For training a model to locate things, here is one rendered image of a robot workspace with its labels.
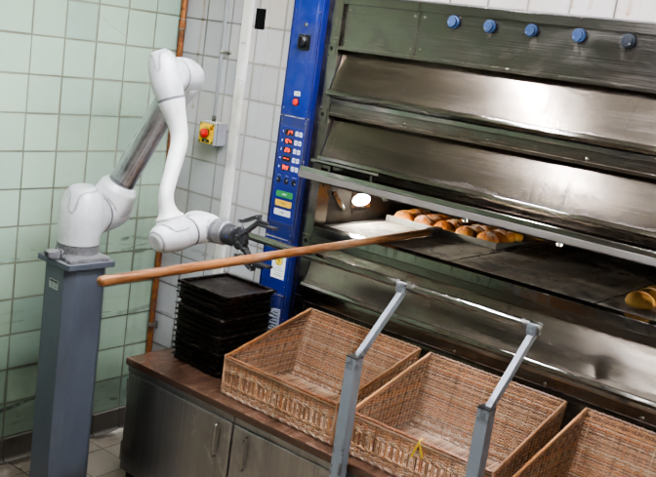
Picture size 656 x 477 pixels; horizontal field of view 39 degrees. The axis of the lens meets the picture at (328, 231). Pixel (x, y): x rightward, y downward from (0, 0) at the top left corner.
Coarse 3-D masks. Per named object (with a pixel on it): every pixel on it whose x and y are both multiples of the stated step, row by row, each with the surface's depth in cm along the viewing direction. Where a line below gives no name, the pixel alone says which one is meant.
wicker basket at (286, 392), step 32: (288, 320) 368; (320, 320) 374; (256, 352) 358; (288, 352) 373; (320, 352) 371; (384, 352) 354; (416, 352) 343; (224, 384) 347; (256, 384) 335; (288, 384) 325; (320, 384) 367; (384, 384) 332; (288, 416) 326; (320, 416) 317
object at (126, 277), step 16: (352, 240) 345; (368, 240) 352; (384, 240) 360; (240, 256) 298; (256, 256) 302; (272, 256) 309; (288, 256) 315; (128, 272) 261; (144, 272) 265; (160, 272) 269; (176, 272) 274
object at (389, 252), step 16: (336, 240) 371; (384, 256) 357; (400, 256) 352; (416, 256) 348; (448, 272) 339; (464, 272) 335; (480, 272) 334; (496, 288) 327; (512, 288) 323; (528, 288) 320; (560, 304) 313; (576, 304) 309; (592, 304) 309; (608, 320) 302; (624, 320) 299; (640, 320) 297
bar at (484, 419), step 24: (264, 240) 344; (336, 264) 324; (408, 288) 305; (384, 312) 304; (480, 312) 289; (504, 312) 285; (528, 336) 278; (360, 360) 295; (504, 384) 270; (480, 408) 265; (336, 432) 300; (480, 432) 266; (336, 456) 300; (480, 456) 266
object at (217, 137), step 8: (200, 120) 405; (208, 120) 407; (200, 128) 405; (208, 128) 402; (216, 128) 400; (224, 128) 403; (208, 136) 402; (216, 136) 401; (224, 136) 404; (208, 144) 403; (216, 144) 402; (224, 144) 406
